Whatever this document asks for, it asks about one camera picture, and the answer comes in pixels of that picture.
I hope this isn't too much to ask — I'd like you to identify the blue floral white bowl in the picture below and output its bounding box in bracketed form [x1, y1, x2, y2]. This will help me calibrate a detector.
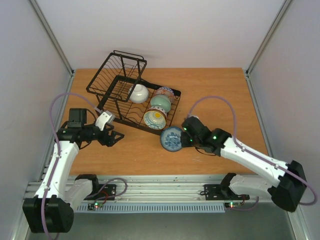
[160, 126, 183, 152]

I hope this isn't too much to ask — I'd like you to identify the white ceramic bowl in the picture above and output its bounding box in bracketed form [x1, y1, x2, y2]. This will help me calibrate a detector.
[128, 84, 149, 104]

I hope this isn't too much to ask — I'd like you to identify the black wire dish rack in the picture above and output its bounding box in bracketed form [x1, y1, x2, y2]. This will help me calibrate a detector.
[85, 49, 182, 139]

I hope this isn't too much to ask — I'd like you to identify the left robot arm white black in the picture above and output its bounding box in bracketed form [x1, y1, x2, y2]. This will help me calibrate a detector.
[22, 108, 124, 235]

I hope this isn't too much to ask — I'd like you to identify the yellow blue patterned bowl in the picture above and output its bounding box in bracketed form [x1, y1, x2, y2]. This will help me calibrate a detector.
[143, 110, 166, 130]

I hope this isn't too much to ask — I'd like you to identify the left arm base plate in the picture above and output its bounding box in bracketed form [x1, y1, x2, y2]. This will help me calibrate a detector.
[85, 184, 117, 201]

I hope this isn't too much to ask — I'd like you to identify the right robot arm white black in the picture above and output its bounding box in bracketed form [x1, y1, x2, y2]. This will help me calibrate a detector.
[181, 116, 307, 212]

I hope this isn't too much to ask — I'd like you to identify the blue orange patterned bowl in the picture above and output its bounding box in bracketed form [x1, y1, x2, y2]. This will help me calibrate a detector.
[154, 86, 175, 103]

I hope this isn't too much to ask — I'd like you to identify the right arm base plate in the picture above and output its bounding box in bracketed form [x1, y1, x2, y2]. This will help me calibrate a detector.
[203, 184, 250, 201]

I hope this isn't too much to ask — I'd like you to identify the teal green bowl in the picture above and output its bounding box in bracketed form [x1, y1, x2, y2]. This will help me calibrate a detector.
[150, 94, 172, 113]

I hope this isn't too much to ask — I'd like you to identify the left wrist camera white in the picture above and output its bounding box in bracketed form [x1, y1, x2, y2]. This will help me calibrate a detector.
[95, 110, 115, 131]

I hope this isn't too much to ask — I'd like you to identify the grey slotted cable duct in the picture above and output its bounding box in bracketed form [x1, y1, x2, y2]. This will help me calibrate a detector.
[75, 202, 225, 214]

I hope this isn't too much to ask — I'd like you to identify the red white patterned bowl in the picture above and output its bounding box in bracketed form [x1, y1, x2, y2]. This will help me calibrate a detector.
[148, 105, 167, 117]

